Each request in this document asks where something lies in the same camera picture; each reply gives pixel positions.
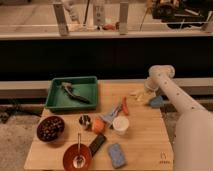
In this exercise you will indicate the small dark can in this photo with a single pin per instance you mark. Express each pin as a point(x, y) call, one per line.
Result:
point(85, 122)

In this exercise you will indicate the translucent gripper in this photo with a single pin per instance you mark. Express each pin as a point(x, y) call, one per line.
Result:
point(147, 95)

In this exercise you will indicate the dark tool in tray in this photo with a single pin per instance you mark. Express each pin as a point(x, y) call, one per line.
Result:
point(67, 87)

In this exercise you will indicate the black rectangular block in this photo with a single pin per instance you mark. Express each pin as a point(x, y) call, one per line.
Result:
point(97, 143)

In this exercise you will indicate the orange round fruit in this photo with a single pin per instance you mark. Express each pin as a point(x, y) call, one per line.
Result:
point(98, 126)

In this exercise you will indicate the green plastic tray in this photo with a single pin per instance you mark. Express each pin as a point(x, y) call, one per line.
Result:
point(58, 100)

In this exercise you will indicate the blue sponge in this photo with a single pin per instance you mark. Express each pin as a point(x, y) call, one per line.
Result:
point(116, 155)

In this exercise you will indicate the yellow banana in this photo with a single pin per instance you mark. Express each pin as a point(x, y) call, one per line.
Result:
point(138, 95)

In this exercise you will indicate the orange carrot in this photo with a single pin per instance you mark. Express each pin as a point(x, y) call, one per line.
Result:
point(124, 106)

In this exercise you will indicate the blue cloth ball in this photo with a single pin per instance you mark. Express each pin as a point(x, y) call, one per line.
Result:
point(156, 102)

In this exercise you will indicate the wooden table board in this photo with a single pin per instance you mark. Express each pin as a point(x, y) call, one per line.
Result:
point(145, 144)

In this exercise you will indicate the metal spoon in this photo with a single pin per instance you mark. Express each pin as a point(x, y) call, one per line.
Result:
point(79, 159)

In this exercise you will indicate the red bowl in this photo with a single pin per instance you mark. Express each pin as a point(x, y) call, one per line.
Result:
point(69, 158)

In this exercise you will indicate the white cup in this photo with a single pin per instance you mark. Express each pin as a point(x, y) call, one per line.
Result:
point(121, 125)

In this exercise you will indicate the dark bowl with beans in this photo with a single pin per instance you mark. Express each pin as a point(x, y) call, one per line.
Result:
point(50, 128)

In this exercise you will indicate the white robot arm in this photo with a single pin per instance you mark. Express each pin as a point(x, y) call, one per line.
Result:
point(193, 144)

